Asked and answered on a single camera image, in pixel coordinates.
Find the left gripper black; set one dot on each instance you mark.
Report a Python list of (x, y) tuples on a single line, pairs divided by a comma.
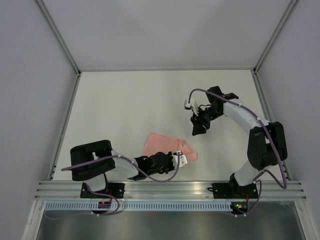
[(170, 159)]

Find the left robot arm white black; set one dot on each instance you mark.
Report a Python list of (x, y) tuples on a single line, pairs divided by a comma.
[(91, 162)]

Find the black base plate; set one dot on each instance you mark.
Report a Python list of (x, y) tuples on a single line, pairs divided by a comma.
[(222, 190), (114, 189)]

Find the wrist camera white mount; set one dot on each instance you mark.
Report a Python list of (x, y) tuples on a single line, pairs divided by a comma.
[(192, 106), (181, 158)]

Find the pink cloth napkin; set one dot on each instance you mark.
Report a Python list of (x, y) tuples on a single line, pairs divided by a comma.
[(160, 143)]

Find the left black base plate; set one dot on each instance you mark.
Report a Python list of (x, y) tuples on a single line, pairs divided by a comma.
[(114, 189)]

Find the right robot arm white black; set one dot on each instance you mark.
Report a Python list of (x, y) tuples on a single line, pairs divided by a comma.
[(266, 140)]

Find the white slotted cable duct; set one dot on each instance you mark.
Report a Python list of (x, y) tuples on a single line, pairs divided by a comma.
[(171, 206)]

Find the left aluminium frame post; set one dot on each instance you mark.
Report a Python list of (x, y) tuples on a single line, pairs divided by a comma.
[(57, 35)]

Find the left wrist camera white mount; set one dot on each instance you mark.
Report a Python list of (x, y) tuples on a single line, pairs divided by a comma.
[(181, 158)]

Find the aluminium frame post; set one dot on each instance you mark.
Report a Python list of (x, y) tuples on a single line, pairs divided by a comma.
[(57, 35), (275, 34)]

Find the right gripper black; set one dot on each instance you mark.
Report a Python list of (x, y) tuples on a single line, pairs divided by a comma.
[(197, 122)]

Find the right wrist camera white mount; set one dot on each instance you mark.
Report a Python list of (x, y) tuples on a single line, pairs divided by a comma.
[(192, 106)]

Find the aluminium front rail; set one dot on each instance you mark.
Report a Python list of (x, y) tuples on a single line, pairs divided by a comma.
[(170, 191)]

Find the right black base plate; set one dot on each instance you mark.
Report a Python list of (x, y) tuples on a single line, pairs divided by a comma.
[(222, 190)]

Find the right aluminium frame post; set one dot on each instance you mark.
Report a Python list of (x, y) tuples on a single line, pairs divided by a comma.
[(275, 34)]

